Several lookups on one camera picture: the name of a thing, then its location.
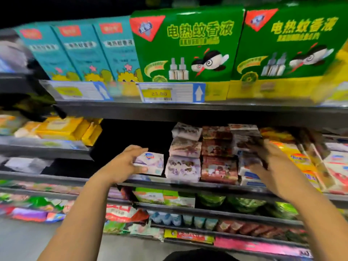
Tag person's left hand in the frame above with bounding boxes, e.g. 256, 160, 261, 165
95, 145, 150, 187

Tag person's right hand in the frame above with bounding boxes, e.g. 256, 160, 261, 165
246, 140, 309, 204

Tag stack of yellow soap boxes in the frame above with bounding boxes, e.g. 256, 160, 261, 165
260, 128, 323, 192

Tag white purple shield soap box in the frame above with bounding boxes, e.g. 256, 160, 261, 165
133, 152, 165, 176

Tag stack of white orange soap boxes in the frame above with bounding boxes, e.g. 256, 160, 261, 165
228, 124, 267, 188

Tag stack of white purple soap boxes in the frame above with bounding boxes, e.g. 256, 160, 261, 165
296, 130, 348, 195

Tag stack of pink soap boxes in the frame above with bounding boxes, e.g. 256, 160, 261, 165
200, 126, 240, 186

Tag stack of floral soap boxes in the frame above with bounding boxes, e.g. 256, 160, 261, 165
165, 122, 203, 183

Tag stack of yellow soap cartons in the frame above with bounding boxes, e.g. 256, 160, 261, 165
35, 117, 103, 148

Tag person's left forearm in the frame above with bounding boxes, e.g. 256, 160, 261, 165
38, 175, 129, 261

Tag person's right forearm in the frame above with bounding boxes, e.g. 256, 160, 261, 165
282, 183, 348, 261

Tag green white carton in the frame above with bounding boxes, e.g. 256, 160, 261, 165
133, 187, 165, 205
162, 190, 196, 209

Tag red white packet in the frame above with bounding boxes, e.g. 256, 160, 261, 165
105, 204, 150, 224

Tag row of red tubes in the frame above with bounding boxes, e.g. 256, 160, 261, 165
216, 219, 308, 243

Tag white floral packet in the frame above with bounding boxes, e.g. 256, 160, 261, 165
103, 220, 164, 241

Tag row of pink orange packets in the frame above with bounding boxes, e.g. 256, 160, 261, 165
0, 179, 128, 200

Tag pink flat pack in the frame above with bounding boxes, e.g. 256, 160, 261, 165
214, 236, 313, 259

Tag row of blue white tubes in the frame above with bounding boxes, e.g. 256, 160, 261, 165
149, 211, 218, 232

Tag white blue price strip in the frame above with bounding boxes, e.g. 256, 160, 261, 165
0, 136, 93, 150

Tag white blue price tag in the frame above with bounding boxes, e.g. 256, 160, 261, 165
45, 80, 113, 101
323, 81, 348, 104
136, 82, 207, 104

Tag white plastic pack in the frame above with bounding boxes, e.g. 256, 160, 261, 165
4, 156, 55, 174

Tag yellow red flat pack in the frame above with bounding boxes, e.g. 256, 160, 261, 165
164, 229, 215, 244

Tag pile of colourful packets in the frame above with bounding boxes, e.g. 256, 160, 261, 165
0, 193, 69, 223

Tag dark green packets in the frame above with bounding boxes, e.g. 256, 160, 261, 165
16, 98, 55, 121

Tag orange white packet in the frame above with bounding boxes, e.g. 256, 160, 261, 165
0, 111, 25, 135

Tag teal box yellow cartoon print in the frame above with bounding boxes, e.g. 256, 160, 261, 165
92, 16, 143, 97

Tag teal box pink flower print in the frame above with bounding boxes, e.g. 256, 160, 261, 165
53, 21, 114, 84
15, 24, 82, 83

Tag green box mosquito print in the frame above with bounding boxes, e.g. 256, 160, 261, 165
130, 7, 245, 101
228, 1, 348, 101

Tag stack of white plastic packs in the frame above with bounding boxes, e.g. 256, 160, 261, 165
0, 38, 30, 74

